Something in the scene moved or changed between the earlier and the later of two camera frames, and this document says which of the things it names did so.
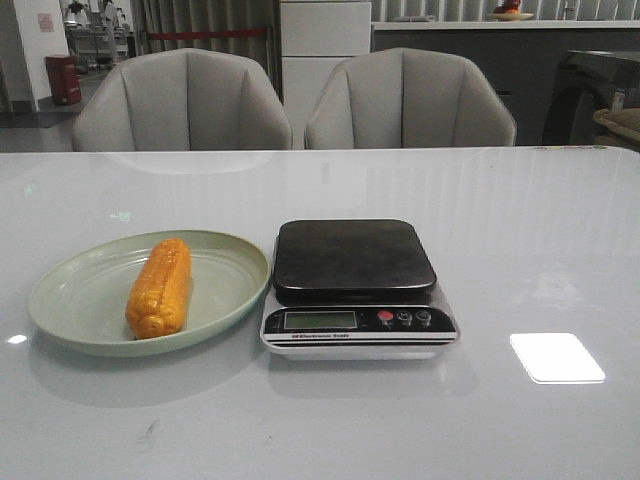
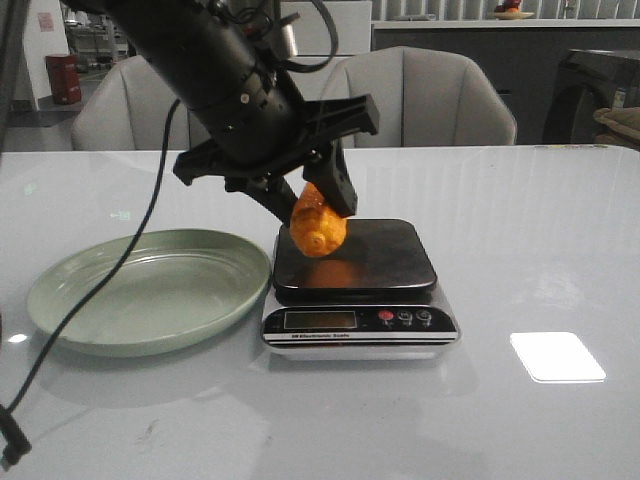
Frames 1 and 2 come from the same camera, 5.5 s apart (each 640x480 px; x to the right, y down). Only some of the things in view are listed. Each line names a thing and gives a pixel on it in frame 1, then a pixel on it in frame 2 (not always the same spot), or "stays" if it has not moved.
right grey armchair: (409, 98) stays
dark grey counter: (522, 58) stays
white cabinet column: (317, 36) stays
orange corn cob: (159, 298) -> (315, 228)
